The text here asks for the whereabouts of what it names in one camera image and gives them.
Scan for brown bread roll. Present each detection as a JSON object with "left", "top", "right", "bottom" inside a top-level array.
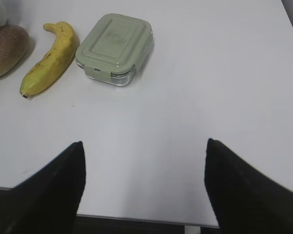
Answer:
[{"left": 0, "top": 25, "right": 30, "bottom": 77}]

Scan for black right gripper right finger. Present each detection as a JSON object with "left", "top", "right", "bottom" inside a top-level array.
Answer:
[{"left": 204, "top": 138, "right": 293, "bottom": 234}]

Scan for yellow banana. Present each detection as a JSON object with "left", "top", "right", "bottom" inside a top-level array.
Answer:
[{"left": 20, "top": 21, "right": 78, "bottom": 98}]

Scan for green lid glass container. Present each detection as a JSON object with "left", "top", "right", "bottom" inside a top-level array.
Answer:
[{"left": 75, "top": 13, "right": 153, "bottom": 86}]

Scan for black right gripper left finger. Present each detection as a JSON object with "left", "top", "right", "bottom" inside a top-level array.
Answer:
[{"left": 0, "top": 141, "right": 85, "bottom": 234}]

